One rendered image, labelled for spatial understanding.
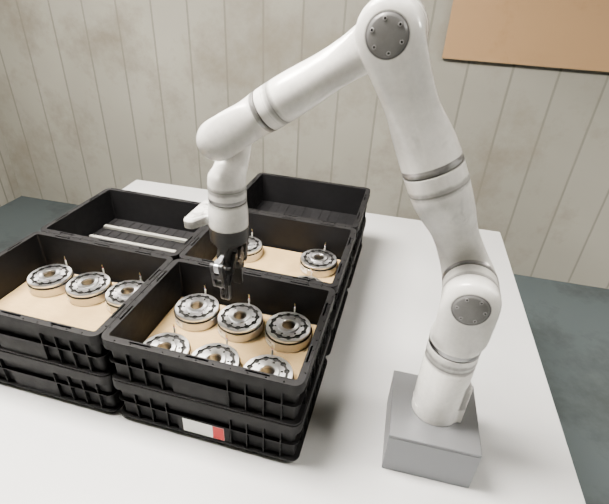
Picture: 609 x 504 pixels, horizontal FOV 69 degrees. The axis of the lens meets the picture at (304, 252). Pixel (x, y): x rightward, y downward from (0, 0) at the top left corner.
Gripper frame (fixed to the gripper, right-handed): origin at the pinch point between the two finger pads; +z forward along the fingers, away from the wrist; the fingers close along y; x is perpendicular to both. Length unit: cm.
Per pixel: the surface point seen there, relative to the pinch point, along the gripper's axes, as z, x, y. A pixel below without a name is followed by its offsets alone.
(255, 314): 11.3, -3.1, 5.2
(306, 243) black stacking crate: 11.5, -5.8, 40.4
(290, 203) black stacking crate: 14, 8, 70
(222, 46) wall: -20, 83, 184
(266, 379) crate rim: 4.6, -13.9, -18.0
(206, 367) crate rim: 5.2, -2.7, -18.1
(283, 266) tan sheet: 14.5, -1.8, 30.9
